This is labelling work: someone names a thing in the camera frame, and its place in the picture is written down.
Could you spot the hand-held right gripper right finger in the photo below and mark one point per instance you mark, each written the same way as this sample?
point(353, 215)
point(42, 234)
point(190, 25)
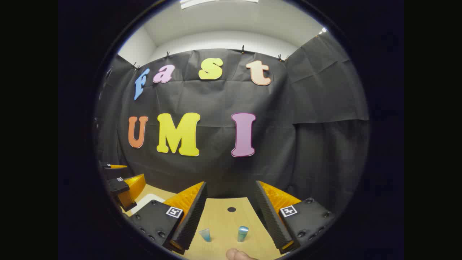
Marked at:
point(269, 216)

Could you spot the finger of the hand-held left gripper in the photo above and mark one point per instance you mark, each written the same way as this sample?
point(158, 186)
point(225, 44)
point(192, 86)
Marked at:
point(115, 166)
point(117, 186)

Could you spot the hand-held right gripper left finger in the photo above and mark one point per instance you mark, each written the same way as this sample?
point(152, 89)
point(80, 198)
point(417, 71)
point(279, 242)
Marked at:
point(191, 220)

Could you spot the small blue cosmetic tube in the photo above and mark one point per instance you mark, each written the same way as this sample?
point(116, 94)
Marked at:
point(205, 235)

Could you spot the teal round-capped bottle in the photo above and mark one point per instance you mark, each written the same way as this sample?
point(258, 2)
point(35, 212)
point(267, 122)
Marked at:
point(242, 233)

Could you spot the white suitcase with grey lining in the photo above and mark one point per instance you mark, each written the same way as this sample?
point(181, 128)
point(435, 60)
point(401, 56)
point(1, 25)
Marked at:
point(149, 198)

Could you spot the black backdrop cloth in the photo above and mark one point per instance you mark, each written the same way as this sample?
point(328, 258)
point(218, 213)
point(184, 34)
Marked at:
point(216, 97)

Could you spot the ceiling light panel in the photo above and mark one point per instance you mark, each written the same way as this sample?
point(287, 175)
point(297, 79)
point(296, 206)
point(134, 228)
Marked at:
point(216, 3)

